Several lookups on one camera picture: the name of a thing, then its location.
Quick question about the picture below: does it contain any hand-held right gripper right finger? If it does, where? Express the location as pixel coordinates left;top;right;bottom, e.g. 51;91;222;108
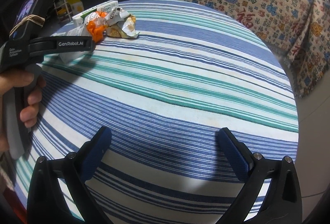
219;127;303;224

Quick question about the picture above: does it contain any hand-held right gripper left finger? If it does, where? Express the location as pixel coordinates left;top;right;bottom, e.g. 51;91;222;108
27;126;112;224

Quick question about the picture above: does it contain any white plastic wrapper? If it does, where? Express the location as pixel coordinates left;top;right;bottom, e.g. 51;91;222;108
59;27;87;63

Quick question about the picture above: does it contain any small orange wrapper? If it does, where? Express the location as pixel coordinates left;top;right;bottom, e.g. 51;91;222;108
86;16;109;42

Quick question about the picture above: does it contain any green white box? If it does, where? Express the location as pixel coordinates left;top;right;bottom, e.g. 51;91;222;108
72;0;119;26

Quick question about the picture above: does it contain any silver foil wrapper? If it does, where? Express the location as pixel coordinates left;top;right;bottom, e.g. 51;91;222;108
104;7;129;26

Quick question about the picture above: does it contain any gold foil snack wrapper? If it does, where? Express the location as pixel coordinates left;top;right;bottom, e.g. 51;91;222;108
106;14;140;39

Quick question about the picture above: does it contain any person's left hand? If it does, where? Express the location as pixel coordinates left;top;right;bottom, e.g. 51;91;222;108
0;70;47;155

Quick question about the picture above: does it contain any yellow box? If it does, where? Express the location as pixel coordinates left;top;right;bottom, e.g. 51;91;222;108
66;0;83;14

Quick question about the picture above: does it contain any striped blue green tablecloth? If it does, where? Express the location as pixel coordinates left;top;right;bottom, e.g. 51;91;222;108
14;0;299;224

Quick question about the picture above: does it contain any white wire rack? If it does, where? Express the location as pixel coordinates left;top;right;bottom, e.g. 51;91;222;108
53;0;78;26

